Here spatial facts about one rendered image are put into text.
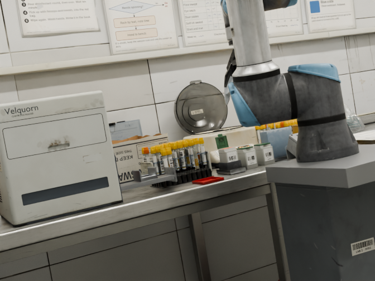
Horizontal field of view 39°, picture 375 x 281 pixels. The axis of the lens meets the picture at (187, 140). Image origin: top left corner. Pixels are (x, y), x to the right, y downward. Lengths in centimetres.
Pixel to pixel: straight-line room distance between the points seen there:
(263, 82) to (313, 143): 19
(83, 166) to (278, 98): 52
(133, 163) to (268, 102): 62
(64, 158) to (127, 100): 78
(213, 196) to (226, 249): 86
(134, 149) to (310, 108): 67
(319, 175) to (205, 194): 40
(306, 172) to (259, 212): 119
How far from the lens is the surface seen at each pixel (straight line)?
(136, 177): 148
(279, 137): 178
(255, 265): 242
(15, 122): 136
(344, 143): 130
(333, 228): 125
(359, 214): 130
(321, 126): 129
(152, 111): 215
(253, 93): 127
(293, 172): 126
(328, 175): 117
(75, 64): 203
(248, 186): 155
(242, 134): 190
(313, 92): 129
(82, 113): 139
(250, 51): 127
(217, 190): 149
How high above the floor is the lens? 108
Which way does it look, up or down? 3 degrees down
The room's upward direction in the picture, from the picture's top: 10 degrees counter-clockwise
